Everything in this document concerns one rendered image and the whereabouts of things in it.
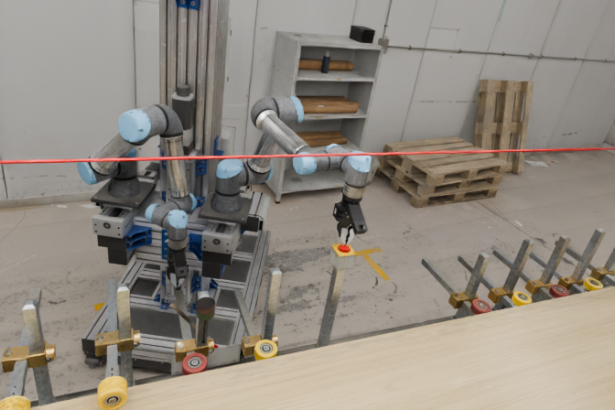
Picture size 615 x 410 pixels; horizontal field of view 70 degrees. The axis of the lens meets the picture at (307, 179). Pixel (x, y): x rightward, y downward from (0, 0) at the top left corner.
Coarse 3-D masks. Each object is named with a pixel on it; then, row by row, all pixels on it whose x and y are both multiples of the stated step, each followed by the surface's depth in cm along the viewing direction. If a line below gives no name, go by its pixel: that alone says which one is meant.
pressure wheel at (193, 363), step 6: (192, 354) 149; (198, 354) 150; (186, 360) 147; (192, 360) 148; (198, 360) 148; (204, 360) 148; (186, 366) 145; (192, 366) 145; (198, 366) 146; (204, 366) 146; (186, 372) 144; (192, 372) 143; (198, 372) 144
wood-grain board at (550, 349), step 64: (448, 320) 184; (512, 320) 190; (576, 320) 196; (192, 384) 140; (256, 384) 143; (320, 384) 147; (384, 384) 151; (448, 384) 154; (512, 384) 159; (576, 384) 163
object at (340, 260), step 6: (336, 246) 164; (330, 252) 166; (336, 252) 161; (342, 252) 161; (348, 252) 162; (354, 252) 162; (330, 258) 166; (336, 258) 162; (342, 258) 160; (348, 258) 161; (354, 258) 162; (336, 264) 162; (342, 264) 162; (348, 264) 163
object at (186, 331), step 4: (176, 292) 181; (180, 292) 181; (176, 296) 180; (180, 296) 179; (176, 300) 180; (180, 300) 177; (184, 300) 177; (180, 304) 175; (184, 304) 176; (180, 308) 173; (184, 308) 174; (184, 312) 172; (180, 316) 170; (180, 320) 168; (184, 320) 168; (180, 324) 168; (184, 324) 166; (188, 324) 167; (184, 328) 165; (188, 328) 165; (184, 332) 163; (188, 332) 163; (184, 336) 161; (188, 336) 162; (188, 352) 155; (192, 352) 156
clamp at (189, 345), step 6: (186, 342) 158; (192, 342) 158; (210, 342) 160; (186, 348) 156; (192, 348) 156; (198, 348) 156; (204, 348) 157; (210, 348) 159; (180, 354) 155; (186, 354) 155; (204, 354) 159; (180, 360) 156
